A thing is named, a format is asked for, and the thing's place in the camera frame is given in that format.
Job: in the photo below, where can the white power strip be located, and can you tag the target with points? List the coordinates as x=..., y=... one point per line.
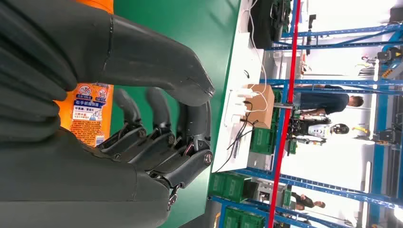
x=234, y=107

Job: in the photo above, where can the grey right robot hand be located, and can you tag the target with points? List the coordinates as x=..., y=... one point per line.
x=78, y=188

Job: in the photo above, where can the blue shelf rack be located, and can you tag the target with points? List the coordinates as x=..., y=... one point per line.
x=314, y=81

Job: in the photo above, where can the white desk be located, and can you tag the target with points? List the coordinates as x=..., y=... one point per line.
x=245, y=63

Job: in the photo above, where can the humanoid robot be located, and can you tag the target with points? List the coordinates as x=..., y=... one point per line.
x=314, y=130

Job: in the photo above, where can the green plastic crate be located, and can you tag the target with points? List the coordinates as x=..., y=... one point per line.
x=263, y=141
x=239, y=220
x=230, y=187

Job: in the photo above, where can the red pole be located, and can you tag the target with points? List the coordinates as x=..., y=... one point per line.
x=279, y=157

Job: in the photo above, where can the person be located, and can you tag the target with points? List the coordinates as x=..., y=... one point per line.
x=324, y=100
x=303, y=201

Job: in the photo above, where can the black carry case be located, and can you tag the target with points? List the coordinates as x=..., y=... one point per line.
x=261, y=25

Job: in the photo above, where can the brown cardboard box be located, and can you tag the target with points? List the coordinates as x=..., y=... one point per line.
x=263, y=107

